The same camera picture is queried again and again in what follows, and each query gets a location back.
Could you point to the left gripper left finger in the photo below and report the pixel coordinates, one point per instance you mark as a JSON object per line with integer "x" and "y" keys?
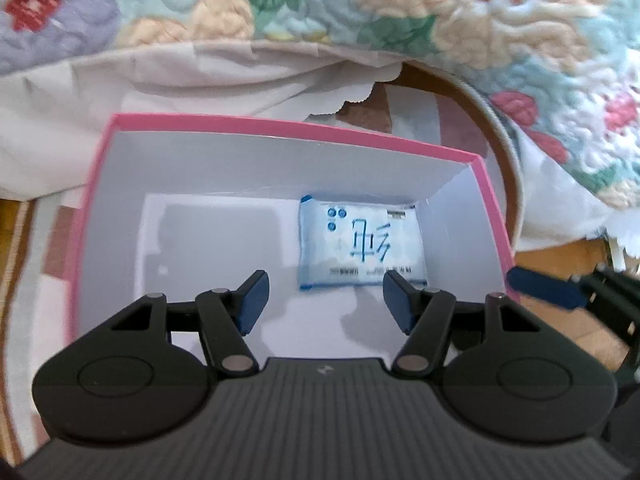
{"x": 226, "y": 316}

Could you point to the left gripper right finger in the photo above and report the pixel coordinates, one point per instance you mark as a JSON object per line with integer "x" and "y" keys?
{"x": 425, "y": 317}

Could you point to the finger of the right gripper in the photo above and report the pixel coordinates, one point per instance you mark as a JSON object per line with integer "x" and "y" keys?
{"x": 563, "y": 294}

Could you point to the blue white tissue pack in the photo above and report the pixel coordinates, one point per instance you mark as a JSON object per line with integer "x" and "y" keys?
{"x": 355, "y": 244}

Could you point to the checkered round rug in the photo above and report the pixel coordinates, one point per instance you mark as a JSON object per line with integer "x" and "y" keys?
{"x": 36, "y": 236}

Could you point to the floral quilted bedspread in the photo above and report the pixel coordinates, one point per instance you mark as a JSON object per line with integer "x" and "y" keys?
{"x": 566, "y": 71}

